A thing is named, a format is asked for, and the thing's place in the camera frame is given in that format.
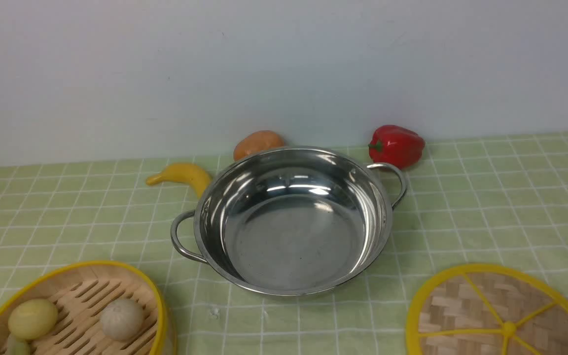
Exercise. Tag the woven bamboo steamer lid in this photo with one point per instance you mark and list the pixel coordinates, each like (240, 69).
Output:
(486, 309)

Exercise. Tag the bamboo steamer basket yellow rim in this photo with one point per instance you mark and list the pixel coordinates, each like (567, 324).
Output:
(80, 292)

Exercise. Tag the stainless steel pot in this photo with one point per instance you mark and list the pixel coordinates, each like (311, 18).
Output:
(292, 221)

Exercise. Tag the yellow toy banana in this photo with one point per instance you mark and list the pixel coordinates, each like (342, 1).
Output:
(186, 173)

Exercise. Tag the red toy bell pepper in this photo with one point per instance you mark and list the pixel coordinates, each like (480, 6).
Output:
(396, 145)

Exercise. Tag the white toy bun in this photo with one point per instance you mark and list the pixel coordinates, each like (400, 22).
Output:
(122, 319)

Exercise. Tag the green checkered tablecloth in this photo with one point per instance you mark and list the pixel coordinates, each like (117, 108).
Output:
(499, 200)

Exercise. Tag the yellowish toy bun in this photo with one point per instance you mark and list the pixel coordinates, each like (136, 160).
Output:
(32, 319)

